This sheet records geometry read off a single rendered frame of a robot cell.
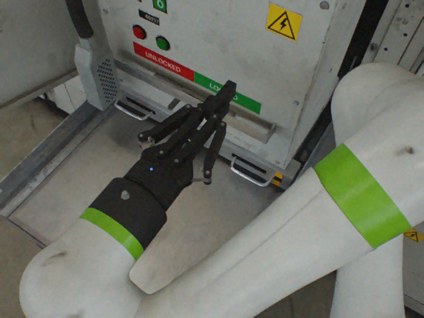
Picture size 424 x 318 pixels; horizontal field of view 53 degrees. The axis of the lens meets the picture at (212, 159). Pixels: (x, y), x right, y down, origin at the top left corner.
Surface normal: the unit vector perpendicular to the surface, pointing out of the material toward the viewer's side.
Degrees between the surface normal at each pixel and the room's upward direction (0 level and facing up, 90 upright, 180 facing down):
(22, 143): 0
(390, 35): 90
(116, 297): 46
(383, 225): 62
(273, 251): 38
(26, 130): 0
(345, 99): 74
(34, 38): 90
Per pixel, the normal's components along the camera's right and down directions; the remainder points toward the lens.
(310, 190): -0.69, -0.42
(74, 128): 0.85, 0.46
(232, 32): -0.53, 0.71
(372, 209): -0.18, 0.22
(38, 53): 0.64, 0.66
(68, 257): 0.12, -0.71
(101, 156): 0.03, -0.54
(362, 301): -0.51, 0.28
